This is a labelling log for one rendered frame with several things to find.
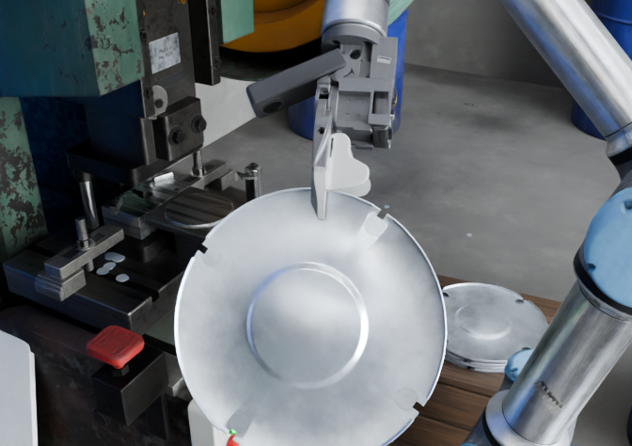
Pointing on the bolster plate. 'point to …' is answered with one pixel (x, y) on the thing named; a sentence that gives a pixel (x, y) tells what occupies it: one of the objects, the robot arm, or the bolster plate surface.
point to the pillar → (89, 204)
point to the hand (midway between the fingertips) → (316, 208)
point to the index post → (254, 182)
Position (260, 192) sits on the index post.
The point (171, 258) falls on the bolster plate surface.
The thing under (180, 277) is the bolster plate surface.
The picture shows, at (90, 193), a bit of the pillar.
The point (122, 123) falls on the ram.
